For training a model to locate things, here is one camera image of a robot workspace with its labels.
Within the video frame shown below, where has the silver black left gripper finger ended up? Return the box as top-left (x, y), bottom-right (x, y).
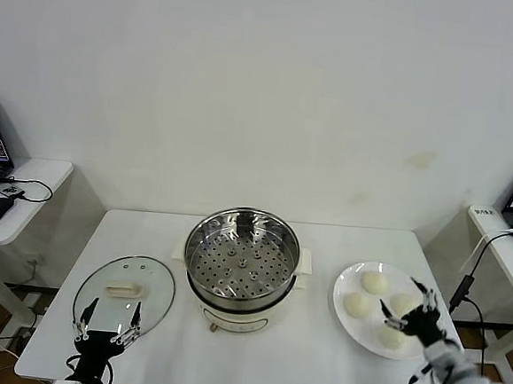
top-left (70, 295), bottom-right (101, 343)
top-left (110, 300), bottom-right (144, 349)

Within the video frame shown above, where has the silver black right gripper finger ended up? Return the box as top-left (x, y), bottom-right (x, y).
top-left (377, 299), bottom-right (411, 333)
top-left (407, 278), bottom-right (444, 325)

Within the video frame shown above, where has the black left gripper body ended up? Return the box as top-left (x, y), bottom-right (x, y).
top-left (70, 328), bottom-right (127, 384)

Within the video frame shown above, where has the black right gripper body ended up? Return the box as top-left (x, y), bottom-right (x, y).
top-left (398, 307), bottom-right (447, 350)

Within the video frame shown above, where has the white steamed baozi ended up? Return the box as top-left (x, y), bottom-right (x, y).
top-left (375, 325), bottom-right (408, 351)
top-left (389, 292), bottom-right (423, 319)
top-left (361, 270), bottom-right (390, 296)
top-left (343, 291), bottom-right (377, 320)

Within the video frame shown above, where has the glass lid with beige handle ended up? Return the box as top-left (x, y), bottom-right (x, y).
top-left (70, 250), bottom-right (178, 349)

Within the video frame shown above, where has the steel perforated steamer basket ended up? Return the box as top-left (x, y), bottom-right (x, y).
top-left (167, 200), bottom-right (317, 311)

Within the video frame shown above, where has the white round plate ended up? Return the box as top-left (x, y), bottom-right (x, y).
top-left (327, 258), bottom-right (446, 364)

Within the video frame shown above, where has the white electric cooker base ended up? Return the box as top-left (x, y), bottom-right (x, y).
top-left (182, 266), bottom-right (308, 341)

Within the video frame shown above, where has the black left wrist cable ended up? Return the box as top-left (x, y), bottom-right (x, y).
top-left (63, 352), bottom-right (116, 384)

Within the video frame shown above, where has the white flat cable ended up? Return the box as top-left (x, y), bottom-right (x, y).
top-left (462, 224), bottom-right (513, 278)

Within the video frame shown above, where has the thin black usb cable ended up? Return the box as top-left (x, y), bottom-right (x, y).
top-left (0, 175), bottom-right (55, 205)

